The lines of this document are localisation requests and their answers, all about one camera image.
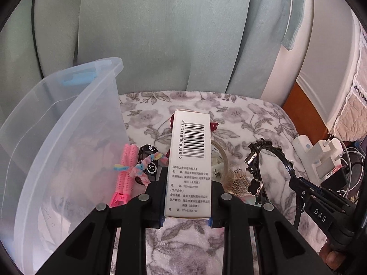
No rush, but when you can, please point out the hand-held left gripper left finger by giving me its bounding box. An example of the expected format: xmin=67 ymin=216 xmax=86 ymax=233
xmin=36 ymin=166 xmax=170 ymax=275

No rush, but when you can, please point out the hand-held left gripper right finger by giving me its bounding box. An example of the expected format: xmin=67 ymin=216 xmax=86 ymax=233
xmin=209 ymin=181 xmax=329 ymax=275

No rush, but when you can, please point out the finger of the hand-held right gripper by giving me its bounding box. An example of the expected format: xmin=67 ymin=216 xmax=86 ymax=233
xmin=295 ymin=193 xmax=311 ymax=215
xmin=288 ymin=177 xmax=347 ymax=204

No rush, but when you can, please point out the cotton swab pack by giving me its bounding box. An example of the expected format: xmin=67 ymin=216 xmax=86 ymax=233
xmin=222 ymin=166 xmax=259 ymax=201

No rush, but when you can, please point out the multicoloured twisted pipe cleaner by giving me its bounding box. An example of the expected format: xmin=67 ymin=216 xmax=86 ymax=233
xmin=114 ymin=153 xmax=163 ymax=184

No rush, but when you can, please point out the small white plastic clip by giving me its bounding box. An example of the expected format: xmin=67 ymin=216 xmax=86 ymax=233
xmin=212 ymin=157 xmax=227 ymax=176

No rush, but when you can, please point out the black decorated headband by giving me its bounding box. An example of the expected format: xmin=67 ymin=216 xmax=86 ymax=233
xmin=244 ymin=138 xmax=306 ymax=232

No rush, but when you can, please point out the brown packing tape roll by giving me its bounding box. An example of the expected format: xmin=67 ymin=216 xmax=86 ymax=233
xmin=211 ymin=140 xmax=230 ymax=183

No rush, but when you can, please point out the white medicine box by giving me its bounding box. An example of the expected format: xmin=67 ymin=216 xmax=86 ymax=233
xmin=164 ymin=109 xmax=213 ymax=219

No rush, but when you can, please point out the pink hair roller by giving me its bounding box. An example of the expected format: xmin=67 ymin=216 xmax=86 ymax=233
xmin=128 ymin=145 xmax=140 ymax=198
xmin=110 ymin=144 xmax=132 ymax=207

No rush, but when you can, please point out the clear plastic container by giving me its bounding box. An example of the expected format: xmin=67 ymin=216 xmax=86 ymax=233
xmin=0 ymin=57 xmax=135 ymax=264

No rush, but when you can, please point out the person's right hand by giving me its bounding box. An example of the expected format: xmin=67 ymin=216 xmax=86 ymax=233
xmin=325 ymin=239 xmax=346 ymax=275

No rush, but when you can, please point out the black power adapter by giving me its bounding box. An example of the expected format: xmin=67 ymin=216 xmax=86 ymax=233
xmin=321 ymin=168 xmax=355 ymax=190

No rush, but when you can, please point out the white charger adapter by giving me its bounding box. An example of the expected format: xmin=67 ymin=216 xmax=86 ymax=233
xmin=311 ymin=137 xmax=345 ymax=179

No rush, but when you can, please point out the dark red hair clip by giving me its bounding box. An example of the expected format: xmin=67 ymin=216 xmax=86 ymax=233
xmin=168 ymin=114 xmax=219 ymax=133

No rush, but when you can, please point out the grey floral blanket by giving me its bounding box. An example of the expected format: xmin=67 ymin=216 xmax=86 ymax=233
xmin=116 ymin=92 xmax=333 ymax=275

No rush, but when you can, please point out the beige quilted bedspread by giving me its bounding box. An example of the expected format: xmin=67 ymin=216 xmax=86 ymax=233
xmin=334 ymin=26 xmax=367 ymax=143

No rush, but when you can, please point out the light green curtain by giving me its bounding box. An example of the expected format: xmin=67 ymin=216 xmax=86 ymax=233
xmin=0 ymin=0 xmax=310 ymax=98

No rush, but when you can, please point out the white cable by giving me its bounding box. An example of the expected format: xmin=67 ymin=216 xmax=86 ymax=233
xmin=338 ymin=146 xmax=367 ymax=197

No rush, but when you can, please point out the white bed frame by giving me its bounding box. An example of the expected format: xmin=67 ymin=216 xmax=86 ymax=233
xmin=259 ymin=0 xmax=359 ymax=130

